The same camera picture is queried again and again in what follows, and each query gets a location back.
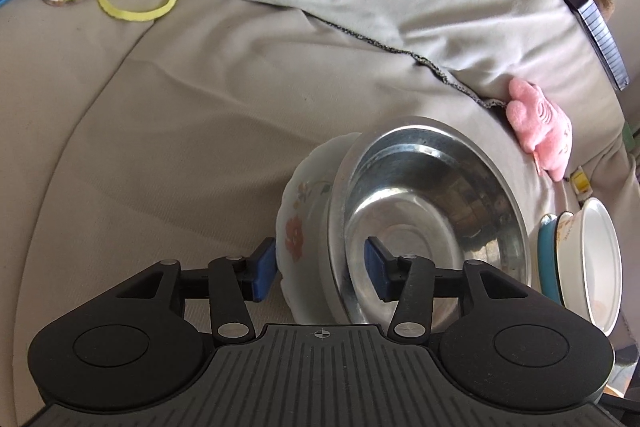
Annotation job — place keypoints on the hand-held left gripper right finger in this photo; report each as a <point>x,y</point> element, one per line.
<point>377,269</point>

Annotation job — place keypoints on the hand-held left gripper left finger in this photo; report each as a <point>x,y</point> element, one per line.
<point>264,272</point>

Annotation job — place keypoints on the floral white plate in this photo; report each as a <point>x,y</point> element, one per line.
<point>300,207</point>

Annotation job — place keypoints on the stainless steel bowl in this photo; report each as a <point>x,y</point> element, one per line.
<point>440,207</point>

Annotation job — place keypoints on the blue ceramic bowl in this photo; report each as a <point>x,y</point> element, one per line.
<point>547,267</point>

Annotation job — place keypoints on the white plastic bowl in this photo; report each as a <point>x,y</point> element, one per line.
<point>600,257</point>

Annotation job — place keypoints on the pink plush toy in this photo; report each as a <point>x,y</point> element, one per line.
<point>542,132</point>

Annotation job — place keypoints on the small yellow tag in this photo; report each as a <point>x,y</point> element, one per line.
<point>581,184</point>

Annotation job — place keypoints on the dark zipper trim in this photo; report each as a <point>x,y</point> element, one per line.
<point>380,44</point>

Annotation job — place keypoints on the dark notebook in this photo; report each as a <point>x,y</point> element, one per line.
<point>595,17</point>

